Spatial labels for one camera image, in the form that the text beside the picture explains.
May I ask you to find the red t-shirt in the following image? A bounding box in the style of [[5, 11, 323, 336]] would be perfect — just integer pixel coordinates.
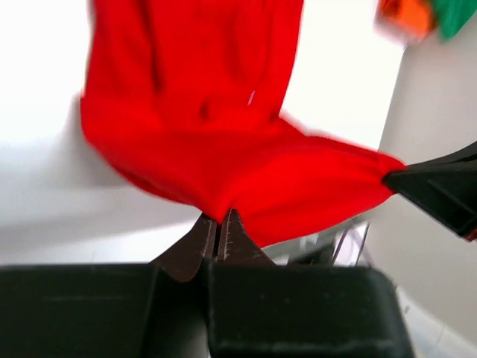
[[80, 1, 405, 247]]

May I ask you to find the orange folded t-shirt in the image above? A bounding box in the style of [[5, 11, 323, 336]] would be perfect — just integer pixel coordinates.
[[376, 0, 436, 39]]

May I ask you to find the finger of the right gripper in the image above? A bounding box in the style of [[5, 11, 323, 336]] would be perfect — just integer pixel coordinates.
[[382, 143, 477, 242]]

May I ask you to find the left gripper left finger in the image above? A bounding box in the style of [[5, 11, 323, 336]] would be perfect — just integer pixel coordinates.
[[151, 214, 218, 283]]

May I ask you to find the green folded t-shirt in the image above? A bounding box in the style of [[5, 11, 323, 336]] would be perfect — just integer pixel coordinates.
[[429, 0, 477, 40]]

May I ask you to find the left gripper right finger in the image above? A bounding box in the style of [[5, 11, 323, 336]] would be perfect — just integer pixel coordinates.
[[216, 209, 274, 266]]

